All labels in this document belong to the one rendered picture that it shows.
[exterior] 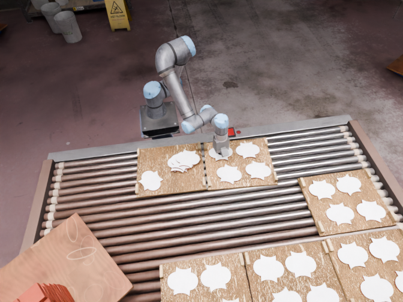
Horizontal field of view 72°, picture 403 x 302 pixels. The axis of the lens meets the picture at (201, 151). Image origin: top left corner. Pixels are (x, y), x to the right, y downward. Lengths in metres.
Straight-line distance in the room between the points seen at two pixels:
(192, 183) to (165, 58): 0.71
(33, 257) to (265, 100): 2.82
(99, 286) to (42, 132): 2.55
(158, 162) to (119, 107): 1.92
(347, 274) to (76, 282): 1.25
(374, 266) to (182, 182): 1.06
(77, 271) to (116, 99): 2.58
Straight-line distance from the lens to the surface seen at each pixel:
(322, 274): 1.55
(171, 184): 1.66
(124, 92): 3.77
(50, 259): 1.57
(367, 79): 4.22
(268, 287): 1.47
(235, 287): 1.45
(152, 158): 1.79
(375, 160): 1.97
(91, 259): 1.48
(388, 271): 1.68
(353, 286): 1.59
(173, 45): 1.55
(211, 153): 1.76
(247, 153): 1.76
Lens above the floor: 2.36
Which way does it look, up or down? 53 degrees down
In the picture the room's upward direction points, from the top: 4 degrees counter-clockwise
